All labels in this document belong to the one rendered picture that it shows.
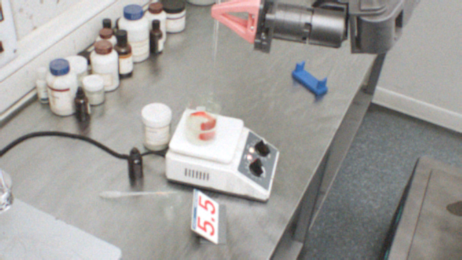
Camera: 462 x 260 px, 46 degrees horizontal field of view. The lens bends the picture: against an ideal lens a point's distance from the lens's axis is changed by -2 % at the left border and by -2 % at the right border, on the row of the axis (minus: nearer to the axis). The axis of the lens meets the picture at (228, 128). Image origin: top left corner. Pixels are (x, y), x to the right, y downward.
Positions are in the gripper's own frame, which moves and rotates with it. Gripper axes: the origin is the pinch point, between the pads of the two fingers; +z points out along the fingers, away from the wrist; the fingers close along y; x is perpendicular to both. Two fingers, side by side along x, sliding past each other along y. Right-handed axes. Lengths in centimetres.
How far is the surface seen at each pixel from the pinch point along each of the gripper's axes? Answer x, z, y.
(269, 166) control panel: 31.6, -12.2, -1.2
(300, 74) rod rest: 33, -17, -38
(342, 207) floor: 109, -44, -70
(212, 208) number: 34.0, -3.1, 9.7
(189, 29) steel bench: 34, 14, -53
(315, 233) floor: 109, -34, -55
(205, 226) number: 33.2, -2.8, 14.8
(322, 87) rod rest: 33, -22, -34
